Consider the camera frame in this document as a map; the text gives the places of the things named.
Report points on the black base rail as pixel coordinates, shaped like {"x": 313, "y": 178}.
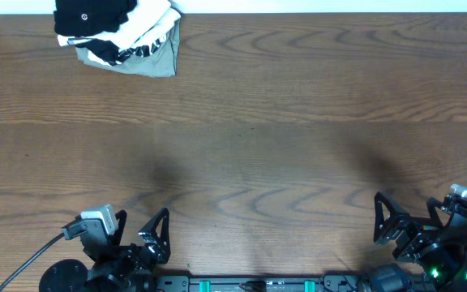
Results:
{"x": 329, "y": 282}

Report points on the black and white garment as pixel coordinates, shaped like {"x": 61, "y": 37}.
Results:
{"x": 108, "y": 54}

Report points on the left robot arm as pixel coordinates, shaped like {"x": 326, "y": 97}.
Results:
{"x": 72, "y": 275}

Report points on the black t-shirt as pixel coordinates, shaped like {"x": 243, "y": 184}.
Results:
{"x": 84, "y": 18}

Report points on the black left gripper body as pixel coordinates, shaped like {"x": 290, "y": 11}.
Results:
{"x": 134, "y": 247}

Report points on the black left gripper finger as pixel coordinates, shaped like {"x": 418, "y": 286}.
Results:
{"x": 116, "y": 237}
{"x": 155, "y": 234}

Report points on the grey-beige folded garment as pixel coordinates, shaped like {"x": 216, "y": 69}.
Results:
{"x": 161, "y": 64}

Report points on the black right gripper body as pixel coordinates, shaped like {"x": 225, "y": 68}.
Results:
{"x": 422, "y": 246}

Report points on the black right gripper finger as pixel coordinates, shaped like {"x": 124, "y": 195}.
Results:
{"x": 432, "y": 206}
{"x": 390, "y": 219}

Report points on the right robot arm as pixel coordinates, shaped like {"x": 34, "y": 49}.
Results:
{"x": 445, "y": 268}

